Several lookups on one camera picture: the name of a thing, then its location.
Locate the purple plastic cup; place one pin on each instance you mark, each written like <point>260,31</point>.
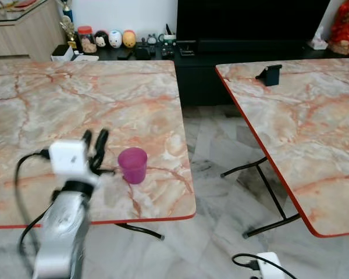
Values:
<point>132,165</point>

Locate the pink white ornament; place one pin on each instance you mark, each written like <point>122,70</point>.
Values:
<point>319,40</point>

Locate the red lidded glass jar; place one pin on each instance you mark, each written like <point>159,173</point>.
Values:
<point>86,40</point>

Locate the white box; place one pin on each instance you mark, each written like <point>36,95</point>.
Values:
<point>61,53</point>

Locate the red doll figurine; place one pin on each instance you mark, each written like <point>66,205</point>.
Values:
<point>346,29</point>

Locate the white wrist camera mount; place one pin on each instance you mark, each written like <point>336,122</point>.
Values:
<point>270,266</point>
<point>67,157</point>

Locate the black television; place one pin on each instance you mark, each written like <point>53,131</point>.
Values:
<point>250,17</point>

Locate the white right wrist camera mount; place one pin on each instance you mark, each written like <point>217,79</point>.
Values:
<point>270,266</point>

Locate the wooden cabinet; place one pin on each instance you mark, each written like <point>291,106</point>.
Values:
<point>23,32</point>

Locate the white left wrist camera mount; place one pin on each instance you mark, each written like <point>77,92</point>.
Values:
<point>67,157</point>

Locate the green white mug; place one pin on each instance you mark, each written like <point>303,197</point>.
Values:
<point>169,40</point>

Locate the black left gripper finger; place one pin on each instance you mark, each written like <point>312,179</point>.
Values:
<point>88,142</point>
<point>101,142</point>

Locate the gold trophy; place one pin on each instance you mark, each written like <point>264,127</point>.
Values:
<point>68,26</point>

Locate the white egg figurine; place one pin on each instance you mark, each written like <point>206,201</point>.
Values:
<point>115,39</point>

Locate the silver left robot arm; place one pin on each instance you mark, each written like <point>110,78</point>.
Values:
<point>64,232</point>

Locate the yellow egg figurine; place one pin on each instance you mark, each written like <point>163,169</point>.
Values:
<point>129,39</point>

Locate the black egg figurine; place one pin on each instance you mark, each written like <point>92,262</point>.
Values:
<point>102,39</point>

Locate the black phone stand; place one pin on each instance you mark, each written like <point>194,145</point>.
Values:
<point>270,75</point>

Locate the black soundbar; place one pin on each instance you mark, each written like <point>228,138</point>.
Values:
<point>250,45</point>

